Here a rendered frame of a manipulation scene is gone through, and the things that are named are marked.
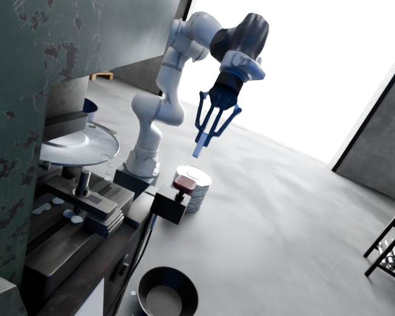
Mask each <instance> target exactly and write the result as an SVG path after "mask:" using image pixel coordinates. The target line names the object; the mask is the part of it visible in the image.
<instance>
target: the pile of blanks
mask: <svg viewBox="0 0 395 316"><path fill-rule="evenodd" d="M178 175H179V174H178V173H177V170H176V173H175V175H174V177H173V180H172V183H171V186H170V187H171V188H173V189H175V190H177V191H179V190H178V189H176V188H175V187H174V186H173V182H174V181H175V179H176V178H177V176H178ZM210 186H211V184H210V185H209V186H197V185H196V187H195V189H194V190H193V192H192V193H191V194H187V193H184V194H186V195H188V196H190V197H191V199H190V202H189V204H188V206H187V208H186V211H187V212H195V211H198V210H199V209H200V207H201V205H202V203H203V201H204V198H205V197H206V195H207V192H208V190H209V188H210Z"/></svg>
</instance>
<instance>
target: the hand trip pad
mask: <svg viewBox="0 0 395 316"><path fill-rule="evenodd" d="M196 185H197V182H196V181H195V180H194V179H191V178H189V177H187V176H184V175H178V176H177V178H176V179H175V181H174V182H173V186H174V187H175V188H176V189H178V190H179V193H178V194H179V195H180V196H183V195H184V193H187V194H191V193H192V192H193V190H194V189H195V187H196Z"/></svg>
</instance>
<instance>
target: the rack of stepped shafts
mask: <svg viewBox="0 0 395 316"><path fill-rule="evenodd" d="M392 227H395V217H394V218H393V219H392V220H391V222H390V223H389V224H388V225H387V226H386V227H385V229H384V230H383V231H382V233H381V234H380V235H379V236H378V237H377V238H376V240H375V241H374V242H373V243H372V245H370V247H369V248H368V249H367V250H366V252H365V253H364V254H363V256H364V257H365V258H367V257H368V256H369V255H370V254H371V252H372V251H373V250H374V249H376V250H378V251H379V256H378V257H377V258H376V260H375V261H374V262H373V263H372V265H371V266H370V267H369V268H368V269H367V270H366V271H365V272H364V275H365V276H367V277H368V276H369V275H370V274H371V273H372V272H373V271H374V270H375V269H376V268H377V267H379V268H380V269H382V270H384V271H385V272H386V273H388V274H390V275H391V276H393V277H394V278H395V273H394V272H393V271H394V270H395V238H394V239H392V240H391V242H390V243H388V241H385V243H384V244H382V242H381V240H382V239H383V238H384V237H385V235H387V233H388V232H389V231H390V230H391V228H392ZM380 263H382V264H380ZM387 265H388V268H389V269H388V268H386V267H385V266H387Z"/></svg>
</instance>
